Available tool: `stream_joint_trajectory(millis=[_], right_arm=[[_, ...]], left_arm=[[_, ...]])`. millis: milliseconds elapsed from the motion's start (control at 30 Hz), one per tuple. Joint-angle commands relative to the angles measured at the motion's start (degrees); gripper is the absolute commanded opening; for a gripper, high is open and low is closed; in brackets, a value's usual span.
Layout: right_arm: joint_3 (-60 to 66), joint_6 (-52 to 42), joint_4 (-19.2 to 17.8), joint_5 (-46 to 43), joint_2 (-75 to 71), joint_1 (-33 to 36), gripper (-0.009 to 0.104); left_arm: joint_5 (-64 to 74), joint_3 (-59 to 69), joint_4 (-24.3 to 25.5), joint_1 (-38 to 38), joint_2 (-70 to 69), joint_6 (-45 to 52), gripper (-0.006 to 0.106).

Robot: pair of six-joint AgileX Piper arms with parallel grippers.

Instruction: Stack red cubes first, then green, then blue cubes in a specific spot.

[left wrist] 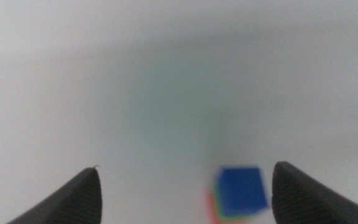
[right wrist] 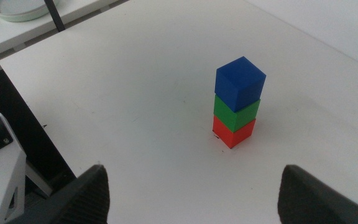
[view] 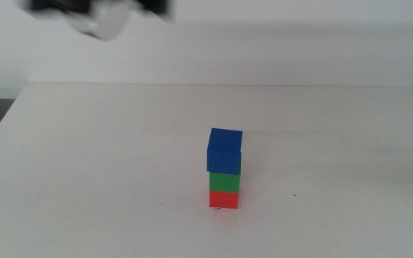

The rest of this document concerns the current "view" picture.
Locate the red cube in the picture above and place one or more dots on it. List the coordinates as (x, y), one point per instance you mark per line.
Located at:
(223, 200)

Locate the green cube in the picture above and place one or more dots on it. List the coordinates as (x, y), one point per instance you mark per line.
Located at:
(224, 182)

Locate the blue cube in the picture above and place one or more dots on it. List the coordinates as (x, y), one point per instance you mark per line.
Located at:
(224, 152)

